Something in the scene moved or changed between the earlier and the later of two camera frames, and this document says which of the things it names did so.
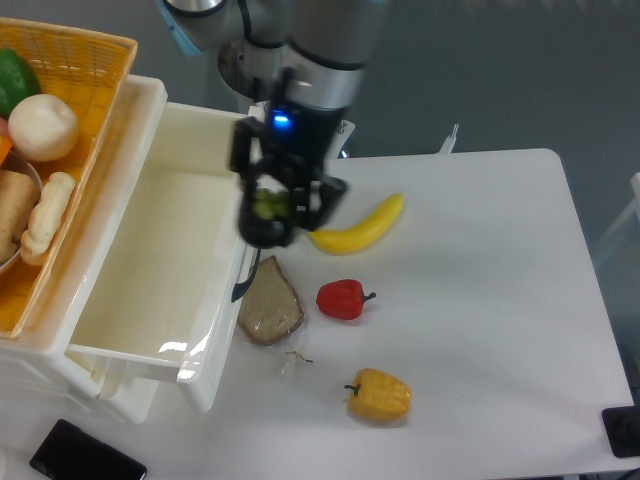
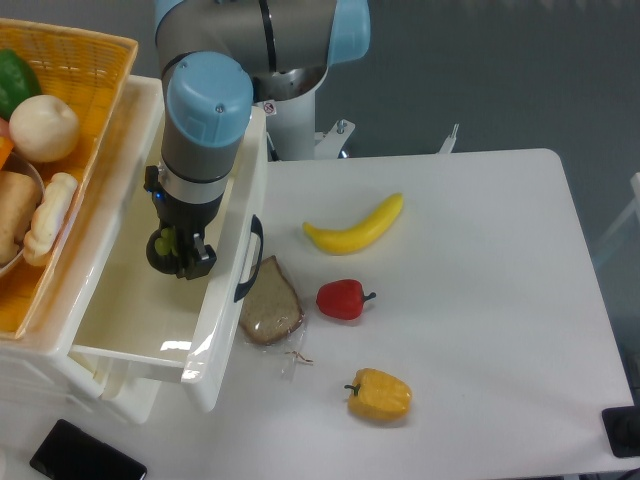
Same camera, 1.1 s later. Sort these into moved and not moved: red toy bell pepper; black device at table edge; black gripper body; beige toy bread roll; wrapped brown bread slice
Moved: black gripper body
Not moved: red toy bell pepper; wrapped brown bread slice; black device at table edge; beige toy bread roll
